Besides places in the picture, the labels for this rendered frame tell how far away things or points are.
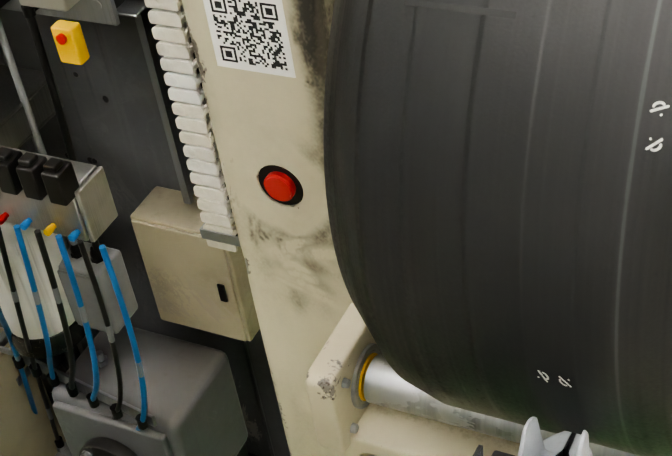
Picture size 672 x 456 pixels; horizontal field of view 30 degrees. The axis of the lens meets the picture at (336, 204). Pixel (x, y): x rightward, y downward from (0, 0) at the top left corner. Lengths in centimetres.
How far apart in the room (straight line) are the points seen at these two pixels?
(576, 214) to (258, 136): 42
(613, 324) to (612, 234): 6
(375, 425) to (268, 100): 32
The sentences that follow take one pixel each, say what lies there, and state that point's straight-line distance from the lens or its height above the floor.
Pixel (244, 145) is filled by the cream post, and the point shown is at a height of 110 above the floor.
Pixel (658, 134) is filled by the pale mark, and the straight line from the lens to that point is 72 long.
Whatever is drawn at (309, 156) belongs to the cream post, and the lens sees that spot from 108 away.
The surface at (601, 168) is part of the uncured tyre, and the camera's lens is 73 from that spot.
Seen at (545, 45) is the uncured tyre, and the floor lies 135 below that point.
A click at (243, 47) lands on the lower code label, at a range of 104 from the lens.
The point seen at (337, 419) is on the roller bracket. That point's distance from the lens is 112.
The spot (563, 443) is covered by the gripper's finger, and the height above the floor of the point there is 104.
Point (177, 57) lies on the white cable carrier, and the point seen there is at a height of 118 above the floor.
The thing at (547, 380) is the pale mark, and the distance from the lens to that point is 84.
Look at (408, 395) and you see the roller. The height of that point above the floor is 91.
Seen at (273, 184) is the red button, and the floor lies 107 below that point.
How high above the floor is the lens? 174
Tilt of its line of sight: 39 degrees down
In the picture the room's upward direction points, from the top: 10 degrees counter-clockwise
